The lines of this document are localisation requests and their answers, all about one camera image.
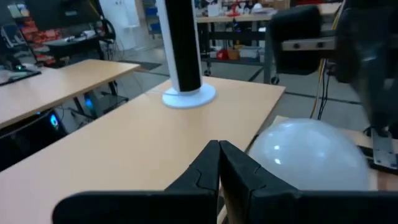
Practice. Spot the background workbench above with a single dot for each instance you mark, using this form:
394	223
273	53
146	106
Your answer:
236	18

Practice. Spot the light wood side table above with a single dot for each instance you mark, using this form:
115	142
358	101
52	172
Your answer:
56	84

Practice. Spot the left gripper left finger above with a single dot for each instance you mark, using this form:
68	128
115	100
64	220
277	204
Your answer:
140	208

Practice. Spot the dark grey equipment stand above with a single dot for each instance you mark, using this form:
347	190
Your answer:
295	37

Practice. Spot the computer tower blue light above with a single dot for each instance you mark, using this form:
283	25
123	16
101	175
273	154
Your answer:
28	140

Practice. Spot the white black tower fan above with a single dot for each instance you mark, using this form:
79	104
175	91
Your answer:
185	46

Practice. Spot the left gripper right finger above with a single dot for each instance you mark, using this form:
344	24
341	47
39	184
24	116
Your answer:
311	208

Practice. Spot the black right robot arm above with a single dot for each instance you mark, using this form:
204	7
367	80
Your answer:
370	62

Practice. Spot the white lightbulb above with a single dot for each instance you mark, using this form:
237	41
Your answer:
311	155

